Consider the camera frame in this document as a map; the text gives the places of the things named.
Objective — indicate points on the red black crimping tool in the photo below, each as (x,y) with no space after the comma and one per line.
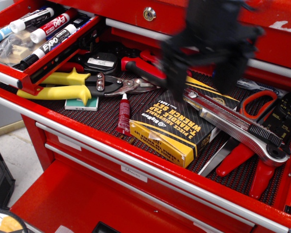
(148,67)

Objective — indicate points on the black expo marker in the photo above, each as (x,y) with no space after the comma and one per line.
(47,47)
(31,20)

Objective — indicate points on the red Expo marker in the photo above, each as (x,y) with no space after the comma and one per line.
(41,33)

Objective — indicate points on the yellow sponge object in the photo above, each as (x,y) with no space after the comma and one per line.
(9,224)

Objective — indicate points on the black Expo marker back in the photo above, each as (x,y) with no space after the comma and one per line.
(31,20)

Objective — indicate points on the black octagonal tape measure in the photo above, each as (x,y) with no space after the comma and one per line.
(106,63)

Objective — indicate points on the black yellow wrench set box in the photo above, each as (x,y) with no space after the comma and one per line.
(173,129)

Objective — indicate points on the red handled wire stripper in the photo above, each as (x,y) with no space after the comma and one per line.
(279,122)

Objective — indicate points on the small red upper drawer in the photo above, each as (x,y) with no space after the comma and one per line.
(28,78)

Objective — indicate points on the brass cabinet lock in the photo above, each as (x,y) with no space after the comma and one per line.
(149,14)

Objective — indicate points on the blue capped BIC marker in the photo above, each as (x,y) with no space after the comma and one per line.
(258,87)

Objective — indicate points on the silver box cutter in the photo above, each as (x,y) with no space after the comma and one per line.
(264,143)

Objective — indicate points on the black Expo marker front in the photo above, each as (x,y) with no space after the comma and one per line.
(47,47)

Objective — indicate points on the large red open drawer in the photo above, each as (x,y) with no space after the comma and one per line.
(95,177)

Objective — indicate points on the green white small box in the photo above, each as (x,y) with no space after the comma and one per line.
(77,104)

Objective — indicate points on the red tool cabinet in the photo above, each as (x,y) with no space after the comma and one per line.
(271,63)

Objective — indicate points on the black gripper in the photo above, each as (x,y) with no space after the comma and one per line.
(211,26)

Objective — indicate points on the clear plastic parts bag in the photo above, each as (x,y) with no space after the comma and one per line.
(16,47)

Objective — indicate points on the red threadlocker tube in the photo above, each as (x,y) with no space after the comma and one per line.
(123,125)

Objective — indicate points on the yellow handled tin snips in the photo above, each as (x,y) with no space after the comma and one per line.
(74,85)

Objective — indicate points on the black red drawer liner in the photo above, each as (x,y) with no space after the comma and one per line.
(101,124)

